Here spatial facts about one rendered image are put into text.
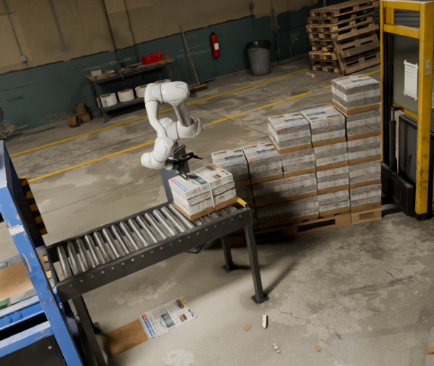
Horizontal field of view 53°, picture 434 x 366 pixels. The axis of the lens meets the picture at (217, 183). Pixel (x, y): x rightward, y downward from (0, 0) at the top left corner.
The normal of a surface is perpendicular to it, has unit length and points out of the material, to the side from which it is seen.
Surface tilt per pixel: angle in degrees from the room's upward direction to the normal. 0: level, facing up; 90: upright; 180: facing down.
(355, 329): 0
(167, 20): 90
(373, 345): 0
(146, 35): 90
